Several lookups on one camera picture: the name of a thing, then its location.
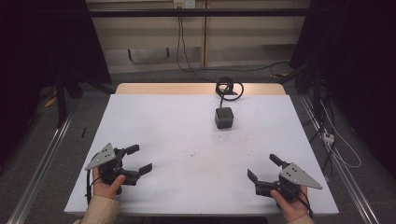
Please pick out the white table cover sheet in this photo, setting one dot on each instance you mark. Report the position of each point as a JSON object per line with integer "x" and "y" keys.
{"x": 193, "y": 140}

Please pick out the black horizontal beam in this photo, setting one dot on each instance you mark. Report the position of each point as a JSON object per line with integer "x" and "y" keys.
{"x": 193, "y": 12}

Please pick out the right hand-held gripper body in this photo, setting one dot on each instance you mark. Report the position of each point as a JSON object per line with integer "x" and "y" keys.
{"x": 295, "y": 179}

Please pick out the person's left hand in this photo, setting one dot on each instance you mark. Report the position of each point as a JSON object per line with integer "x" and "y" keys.
{"x": 104, "y": 189}

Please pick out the person's right hand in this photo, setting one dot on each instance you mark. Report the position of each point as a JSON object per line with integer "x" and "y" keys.
{"x": 294, "y": 210}

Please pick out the white power strip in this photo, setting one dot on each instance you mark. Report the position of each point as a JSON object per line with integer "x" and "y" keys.
{"x": 328, "y": 137}

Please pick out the black curtain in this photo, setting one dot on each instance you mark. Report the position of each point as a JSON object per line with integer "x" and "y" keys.
{"x": 37, "y": 56}
{"x": 358, "y": 62}

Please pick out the black cube power adapter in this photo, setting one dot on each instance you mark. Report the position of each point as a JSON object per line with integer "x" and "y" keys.
{"x": 223, "y": 118}

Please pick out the white wall socket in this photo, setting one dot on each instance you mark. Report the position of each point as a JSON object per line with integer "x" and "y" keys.
{"x": 184, "y": 3}

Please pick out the black metal stand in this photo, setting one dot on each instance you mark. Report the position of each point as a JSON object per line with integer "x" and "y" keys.
{"x": 60, "y": 99}

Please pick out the aluminium floor rail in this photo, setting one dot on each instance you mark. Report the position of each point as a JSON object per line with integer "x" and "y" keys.
{"x": 345, "y": 177}
{"x": 40, "y": 171}

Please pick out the yellow floor tape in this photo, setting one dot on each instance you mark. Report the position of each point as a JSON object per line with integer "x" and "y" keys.
{"x": 50, "y": 101}

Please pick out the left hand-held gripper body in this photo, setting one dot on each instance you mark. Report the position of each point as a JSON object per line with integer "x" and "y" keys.
{"x": 109, "y": 163}

